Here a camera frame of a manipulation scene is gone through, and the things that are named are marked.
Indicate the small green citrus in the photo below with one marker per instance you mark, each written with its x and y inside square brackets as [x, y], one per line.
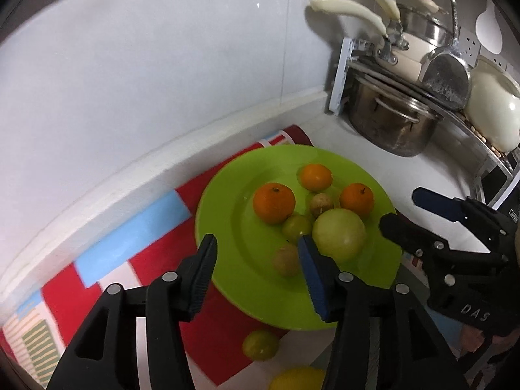
[295, 227]
[260, 344]

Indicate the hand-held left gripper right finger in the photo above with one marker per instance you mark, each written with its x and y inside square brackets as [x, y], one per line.
[317, 280]

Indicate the small brown kiwi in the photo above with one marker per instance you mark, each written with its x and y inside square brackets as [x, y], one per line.
[321, 205]

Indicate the colourful patchwork table mat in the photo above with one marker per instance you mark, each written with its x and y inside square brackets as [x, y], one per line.
[61, 292]

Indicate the large steel stockpot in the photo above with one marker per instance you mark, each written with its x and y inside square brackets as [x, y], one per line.
[390, 126]

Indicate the green plate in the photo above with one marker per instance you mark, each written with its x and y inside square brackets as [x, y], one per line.
[243, 219]

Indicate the white wall socket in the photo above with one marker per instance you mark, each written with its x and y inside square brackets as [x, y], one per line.
[468, 45]

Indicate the white steel pot rack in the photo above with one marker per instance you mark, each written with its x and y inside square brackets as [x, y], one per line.
[341, 77]

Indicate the large yellow-green apple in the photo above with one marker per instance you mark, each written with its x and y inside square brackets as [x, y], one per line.
[298, 379]

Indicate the yellowish orange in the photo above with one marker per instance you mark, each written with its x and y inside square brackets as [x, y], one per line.
[316, 177]

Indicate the person's right hand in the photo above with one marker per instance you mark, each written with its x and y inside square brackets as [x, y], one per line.
[471, 339]

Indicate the white ceramic kettle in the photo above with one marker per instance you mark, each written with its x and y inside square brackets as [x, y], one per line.
[491, 109]

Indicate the steel strainer ladle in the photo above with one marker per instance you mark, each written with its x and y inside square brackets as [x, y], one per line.
[445, 77]

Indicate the white rice spoon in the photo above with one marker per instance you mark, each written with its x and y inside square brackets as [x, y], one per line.
[493, 28]

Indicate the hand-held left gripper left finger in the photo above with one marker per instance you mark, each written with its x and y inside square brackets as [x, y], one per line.
[201, 276]

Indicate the large green apple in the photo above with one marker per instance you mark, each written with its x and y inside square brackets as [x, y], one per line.
[339, 233]

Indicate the orange mandarin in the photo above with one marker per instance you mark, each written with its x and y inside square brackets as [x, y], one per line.
[274, 203]
[356, 200]

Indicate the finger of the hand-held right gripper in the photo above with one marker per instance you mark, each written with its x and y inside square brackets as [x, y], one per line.
[434, 204]
[406, 233]

